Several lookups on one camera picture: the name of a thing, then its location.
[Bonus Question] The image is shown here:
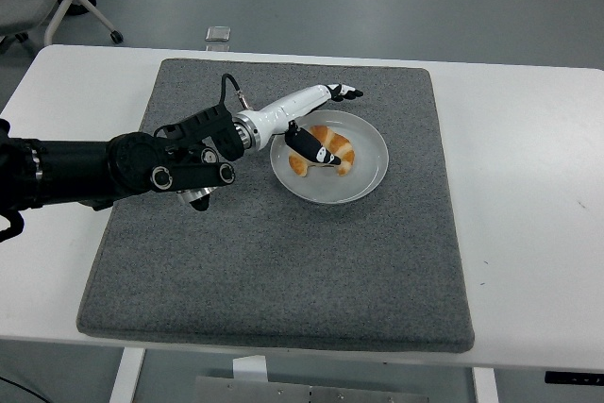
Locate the grey office chair white frame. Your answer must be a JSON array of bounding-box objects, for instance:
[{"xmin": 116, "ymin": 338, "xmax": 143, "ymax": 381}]
[{"xmin": 0, "ymin": 0, "xmax": 125, "ymax": 56}]

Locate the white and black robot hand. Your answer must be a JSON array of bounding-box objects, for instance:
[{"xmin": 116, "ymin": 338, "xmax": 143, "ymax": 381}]
[{"xmin": 252, "ymin": 83, "xmax": 365, "ymax": 167}]

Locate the golden croissant bread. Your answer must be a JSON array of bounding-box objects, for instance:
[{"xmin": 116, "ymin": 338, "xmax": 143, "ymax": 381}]
[{"xmin": 288, "ymin": 125, "xmax": 356, "ymax": 177}]

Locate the grey metal plate with screws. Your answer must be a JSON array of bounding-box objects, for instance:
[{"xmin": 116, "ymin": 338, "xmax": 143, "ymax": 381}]
[{"xmin": 193, "ymin": 376, "xmax": 431, "ymax": 403}]

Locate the white table centre bracket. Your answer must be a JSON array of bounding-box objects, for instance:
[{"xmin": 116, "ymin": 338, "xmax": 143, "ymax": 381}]
[{"xmin": 231, "ymin": 354, "xmax": 269, "ymax": 383}]

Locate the white table leg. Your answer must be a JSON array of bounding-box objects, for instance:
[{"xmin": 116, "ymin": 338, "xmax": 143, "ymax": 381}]
[
  {"xmin": 471, "ymin": 367, "xmax": 500, "ymax": 403},
  {"xmin": 109, "ymin": 348, "xmax": 146, "ymax": 403}
]

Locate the pale grey round plate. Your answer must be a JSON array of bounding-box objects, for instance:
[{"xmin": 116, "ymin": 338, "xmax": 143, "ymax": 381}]
[{"xmin": 269, "ymin": 109, "xmax": 390, "ymax": 206}]

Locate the black table control panel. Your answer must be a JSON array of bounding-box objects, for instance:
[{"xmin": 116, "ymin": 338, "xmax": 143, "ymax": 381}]
[{"xmin": 545, "ymin": 369, "xmax": 604, "ymax": 385}]

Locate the grey felt mat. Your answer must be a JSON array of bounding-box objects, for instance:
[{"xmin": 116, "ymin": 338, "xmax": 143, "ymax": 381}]
[{"xmin": 75, "ymin": 58, "xmax": 476, "ymax": 355}]

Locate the thin black floor cable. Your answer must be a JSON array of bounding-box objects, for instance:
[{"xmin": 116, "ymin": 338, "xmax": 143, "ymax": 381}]
[{"xmin": 0, "ymin": 376, "xmax": 37, "ymax": 403}]

